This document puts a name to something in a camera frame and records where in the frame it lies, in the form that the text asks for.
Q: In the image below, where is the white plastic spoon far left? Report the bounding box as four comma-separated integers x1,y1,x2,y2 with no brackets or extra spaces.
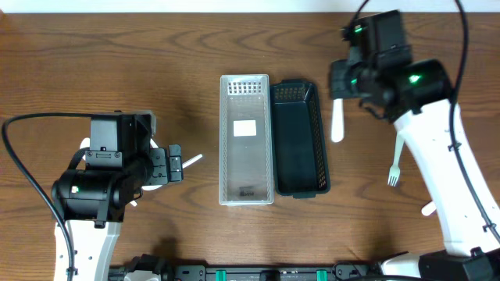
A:
80,137,90,149

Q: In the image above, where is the black plastic perforated basket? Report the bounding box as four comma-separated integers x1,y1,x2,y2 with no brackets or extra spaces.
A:
270,80,330,199

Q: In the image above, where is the white plastic spoon upper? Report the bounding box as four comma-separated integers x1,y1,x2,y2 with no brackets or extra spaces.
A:
150,139,159,148

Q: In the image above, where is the white plastic fork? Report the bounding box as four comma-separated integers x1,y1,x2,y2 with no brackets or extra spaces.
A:
420,201,436,216
387,133,405,187
330,98,345,143

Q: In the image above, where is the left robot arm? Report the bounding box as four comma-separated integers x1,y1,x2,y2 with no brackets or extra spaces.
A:
52,112,184,280

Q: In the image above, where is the clear plastic perforated basket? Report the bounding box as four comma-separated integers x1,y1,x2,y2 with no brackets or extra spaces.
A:
219,74,274,206

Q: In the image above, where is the white plastic spoon angled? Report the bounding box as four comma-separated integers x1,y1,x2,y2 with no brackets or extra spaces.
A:
140,153,204,192

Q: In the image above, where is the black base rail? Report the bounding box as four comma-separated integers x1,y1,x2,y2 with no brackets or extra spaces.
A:
107,254,383,281

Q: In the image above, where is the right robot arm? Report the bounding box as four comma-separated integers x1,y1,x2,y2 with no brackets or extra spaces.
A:
330,10,499,280

